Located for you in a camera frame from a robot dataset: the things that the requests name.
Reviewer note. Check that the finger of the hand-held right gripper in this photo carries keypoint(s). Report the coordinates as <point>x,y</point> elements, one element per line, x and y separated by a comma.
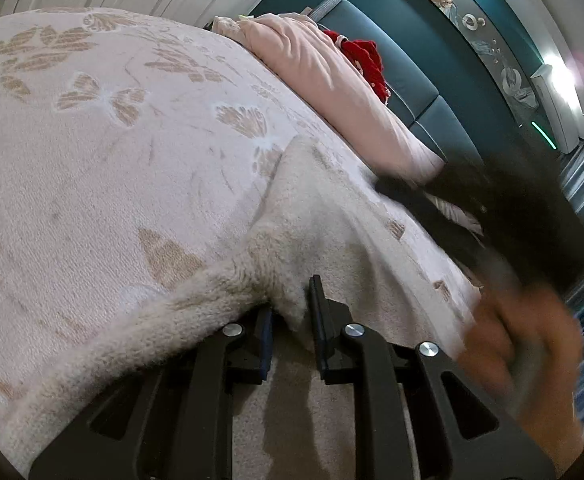
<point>396,187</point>

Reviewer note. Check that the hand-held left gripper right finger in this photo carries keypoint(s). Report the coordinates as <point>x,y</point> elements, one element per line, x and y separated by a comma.
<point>322,325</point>

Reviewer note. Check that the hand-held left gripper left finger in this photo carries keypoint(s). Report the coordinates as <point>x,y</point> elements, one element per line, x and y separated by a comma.
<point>264,345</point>

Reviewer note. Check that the fluffy beige garment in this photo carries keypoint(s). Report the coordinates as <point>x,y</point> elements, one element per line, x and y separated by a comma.
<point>322,220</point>

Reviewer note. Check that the person's right hand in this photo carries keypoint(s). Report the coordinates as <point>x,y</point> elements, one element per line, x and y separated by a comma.
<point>516,350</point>

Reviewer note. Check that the teal padded headboard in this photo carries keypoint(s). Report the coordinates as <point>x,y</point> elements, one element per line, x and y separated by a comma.
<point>406,60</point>

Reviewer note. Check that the red garment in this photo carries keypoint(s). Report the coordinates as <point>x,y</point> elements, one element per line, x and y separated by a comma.
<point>366,60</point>

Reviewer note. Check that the pink duvet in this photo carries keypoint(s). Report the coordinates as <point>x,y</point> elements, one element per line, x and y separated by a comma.
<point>312,75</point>

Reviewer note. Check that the grey pillow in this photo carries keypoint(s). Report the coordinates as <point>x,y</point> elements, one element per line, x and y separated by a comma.
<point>324,6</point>

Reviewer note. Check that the pink leaf-patterned bed blanket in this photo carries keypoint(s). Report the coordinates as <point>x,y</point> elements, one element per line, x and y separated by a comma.
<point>97,170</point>

